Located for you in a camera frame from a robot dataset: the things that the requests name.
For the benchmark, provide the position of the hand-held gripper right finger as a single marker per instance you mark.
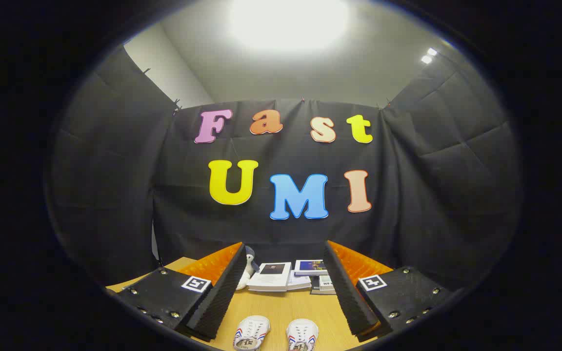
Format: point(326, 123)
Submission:
point(351, 297)

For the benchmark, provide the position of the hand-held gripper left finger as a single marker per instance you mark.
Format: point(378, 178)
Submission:
point(220, 297)

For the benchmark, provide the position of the white striped canvas shoe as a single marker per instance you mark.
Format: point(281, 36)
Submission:
point(302, 335)
point(250, 333)

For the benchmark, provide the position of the white round plush toy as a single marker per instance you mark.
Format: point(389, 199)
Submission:
point(243, 280)

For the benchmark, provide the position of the book with pale green cover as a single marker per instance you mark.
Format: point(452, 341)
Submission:
point(326, 282)

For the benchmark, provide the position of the dark grey book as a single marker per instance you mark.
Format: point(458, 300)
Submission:
point(316, 287)

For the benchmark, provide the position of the navy penguin plush toy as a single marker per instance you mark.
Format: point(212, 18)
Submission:
point(252, 258)

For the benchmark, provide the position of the book with blue photo cover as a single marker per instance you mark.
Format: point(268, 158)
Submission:
point(310, 266)

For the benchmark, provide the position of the plain white book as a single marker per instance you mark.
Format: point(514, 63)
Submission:
point(300, 281)

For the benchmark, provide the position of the white book with dark portrait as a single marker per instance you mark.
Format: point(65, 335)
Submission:
point(273, 278)

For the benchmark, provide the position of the small ceiling spotlight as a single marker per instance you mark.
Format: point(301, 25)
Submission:
point(431, 51)
point(426, 59)

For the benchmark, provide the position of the bright ceiling light panel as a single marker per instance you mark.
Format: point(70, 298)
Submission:
point(288, 22)

